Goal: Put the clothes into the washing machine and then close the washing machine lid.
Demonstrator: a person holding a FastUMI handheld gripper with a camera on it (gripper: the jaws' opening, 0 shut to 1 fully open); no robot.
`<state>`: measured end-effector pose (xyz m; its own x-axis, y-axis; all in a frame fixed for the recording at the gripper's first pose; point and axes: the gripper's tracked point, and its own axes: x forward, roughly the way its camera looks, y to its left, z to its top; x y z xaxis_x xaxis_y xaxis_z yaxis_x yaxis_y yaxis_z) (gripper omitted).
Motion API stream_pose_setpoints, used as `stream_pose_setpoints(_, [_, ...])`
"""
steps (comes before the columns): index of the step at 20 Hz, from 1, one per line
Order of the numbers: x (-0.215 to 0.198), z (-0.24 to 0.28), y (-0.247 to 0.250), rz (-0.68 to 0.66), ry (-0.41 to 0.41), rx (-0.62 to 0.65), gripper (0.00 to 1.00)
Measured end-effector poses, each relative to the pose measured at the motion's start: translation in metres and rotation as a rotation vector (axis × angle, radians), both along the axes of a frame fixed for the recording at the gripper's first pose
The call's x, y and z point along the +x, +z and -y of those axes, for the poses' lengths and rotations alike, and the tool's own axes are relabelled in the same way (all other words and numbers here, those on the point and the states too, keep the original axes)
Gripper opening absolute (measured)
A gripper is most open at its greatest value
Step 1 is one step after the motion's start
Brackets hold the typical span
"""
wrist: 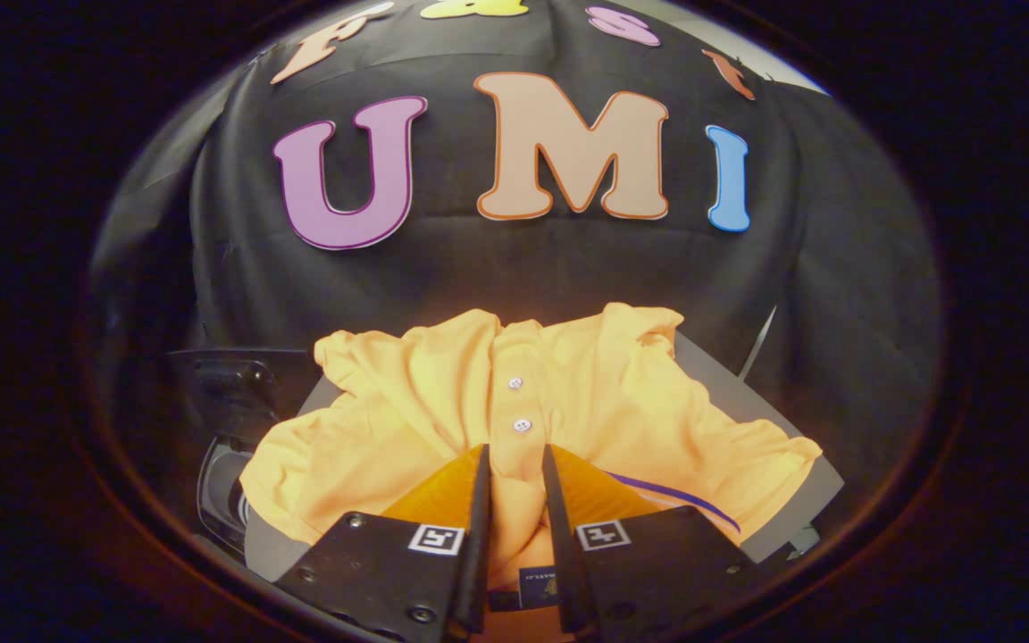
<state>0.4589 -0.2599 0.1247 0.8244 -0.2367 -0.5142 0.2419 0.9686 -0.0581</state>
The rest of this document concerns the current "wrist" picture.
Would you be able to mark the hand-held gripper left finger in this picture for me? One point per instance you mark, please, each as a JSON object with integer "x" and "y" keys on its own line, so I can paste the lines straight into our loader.
{"x": 479, "y": 536}

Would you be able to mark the yellow polo shirt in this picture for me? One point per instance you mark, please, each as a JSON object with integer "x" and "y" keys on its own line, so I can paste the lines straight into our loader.
{"x": 407, "y": 384}

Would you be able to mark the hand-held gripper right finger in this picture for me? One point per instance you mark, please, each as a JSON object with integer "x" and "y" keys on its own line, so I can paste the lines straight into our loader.
{"x": 559, "y": 536}

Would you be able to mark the white cabinet with grey frame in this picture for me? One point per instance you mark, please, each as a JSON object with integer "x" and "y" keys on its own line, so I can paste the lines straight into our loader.
{"x": 796, "y": 511}

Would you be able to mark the black backdrop cloth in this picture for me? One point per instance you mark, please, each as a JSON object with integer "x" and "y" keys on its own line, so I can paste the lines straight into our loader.
{"x": 523, "y": 268}

